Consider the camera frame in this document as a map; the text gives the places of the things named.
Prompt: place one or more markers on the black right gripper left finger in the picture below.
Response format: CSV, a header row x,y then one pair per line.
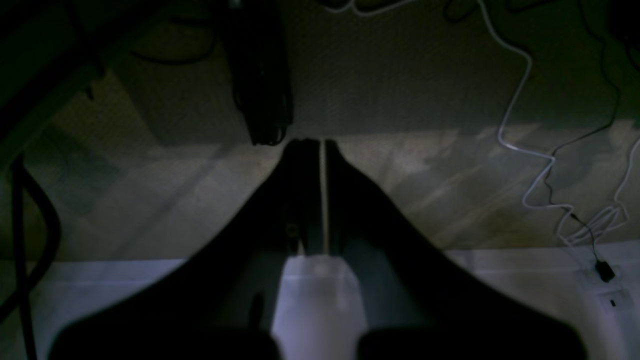
x,y
219,304

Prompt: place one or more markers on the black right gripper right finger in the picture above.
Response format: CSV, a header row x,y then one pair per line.
x,y
419,304

